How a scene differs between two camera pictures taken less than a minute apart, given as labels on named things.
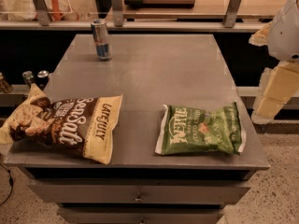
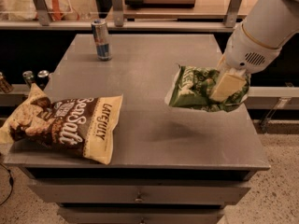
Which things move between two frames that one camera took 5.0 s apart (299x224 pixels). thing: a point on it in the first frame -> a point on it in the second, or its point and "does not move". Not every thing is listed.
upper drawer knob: x=138 y=199 does not move
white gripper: x=286 y=36 -> x=247 y=51
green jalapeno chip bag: x=187 y=130 -> x=193 y=87
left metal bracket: x=39 y=3 does not move
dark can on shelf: x=42 y=78 does not move
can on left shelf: x=28 y=77 does not move
